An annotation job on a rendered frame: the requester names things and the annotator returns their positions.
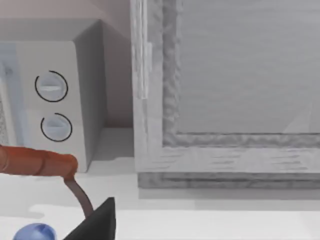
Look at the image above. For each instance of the blue rounded bottle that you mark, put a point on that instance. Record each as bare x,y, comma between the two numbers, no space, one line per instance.
35,232

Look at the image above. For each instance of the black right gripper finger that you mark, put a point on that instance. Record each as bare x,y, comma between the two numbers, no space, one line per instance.
102,222

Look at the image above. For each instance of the pale microwave knob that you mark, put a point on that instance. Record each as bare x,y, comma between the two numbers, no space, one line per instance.
51,86
56,127

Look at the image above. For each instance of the grey cabinet door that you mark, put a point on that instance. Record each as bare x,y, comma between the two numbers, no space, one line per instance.
250,70

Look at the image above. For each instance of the reddish brown basket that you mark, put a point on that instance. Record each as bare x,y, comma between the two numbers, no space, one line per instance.
37,161

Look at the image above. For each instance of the pale microwave oven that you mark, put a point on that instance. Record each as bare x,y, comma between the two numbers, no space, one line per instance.
60,57

